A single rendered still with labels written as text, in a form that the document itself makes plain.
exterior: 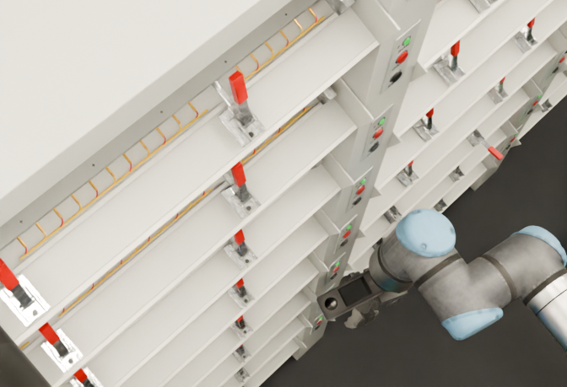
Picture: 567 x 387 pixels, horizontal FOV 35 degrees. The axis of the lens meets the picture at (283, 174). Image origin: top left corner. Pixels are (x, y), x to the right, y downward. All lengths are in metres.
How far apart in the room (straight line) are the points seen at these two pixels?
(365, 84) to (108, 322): 0.40
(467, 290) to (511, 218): 1.14
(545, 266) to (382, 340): 0.96
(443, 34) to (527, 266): 0.48
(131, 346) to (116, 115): 0.63
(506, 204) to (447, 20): 1.44
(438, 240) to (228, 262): 0.39
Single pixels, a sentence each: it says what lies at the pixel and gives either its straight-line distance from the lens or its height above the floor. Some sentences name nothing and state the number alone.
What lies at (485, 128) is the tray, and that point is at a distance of 2.08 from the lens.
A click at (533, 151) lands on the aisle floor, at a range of 2.73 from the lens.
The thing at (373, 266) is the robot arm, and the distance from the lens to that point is 1.60.
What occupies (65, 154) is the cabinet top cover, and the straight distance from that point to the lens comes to 0.65.
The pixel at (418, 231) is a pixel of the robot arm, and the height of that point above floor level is 0.96.
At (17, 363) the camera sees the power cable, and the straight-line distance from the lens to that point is 0.53.
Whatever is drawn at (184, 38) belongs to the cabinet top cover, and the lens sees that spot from 0.67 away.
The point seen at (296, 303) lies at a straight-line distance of 1.86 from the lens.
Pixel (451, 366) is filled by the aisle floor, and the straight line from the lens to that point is 2.45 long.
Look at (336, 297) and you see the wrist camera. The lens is 1.65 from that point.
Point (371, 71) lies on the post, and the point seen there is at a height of 1.45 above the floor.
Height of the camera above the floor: 2.33
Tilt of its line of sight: 66 degrees down
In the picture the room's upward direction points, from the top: 6 degrees clockwise
